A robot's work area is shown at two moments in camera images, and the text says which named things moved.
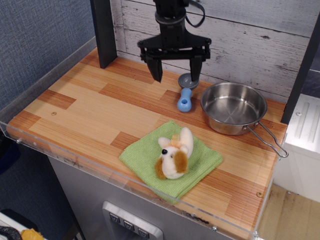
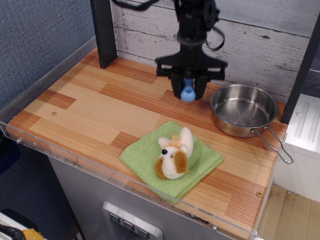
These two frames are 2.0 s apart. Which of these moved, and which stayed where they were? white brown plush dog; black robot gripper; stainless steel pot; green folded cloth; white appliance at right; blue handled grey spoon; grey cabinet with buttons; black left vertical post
Moved: stainless steel pot; black robot gripper; blue handled grey spoon
Stayed: white brown plush dog; black left vertical post; green folded cloth; white appliance at right; grey cabinet with buttons
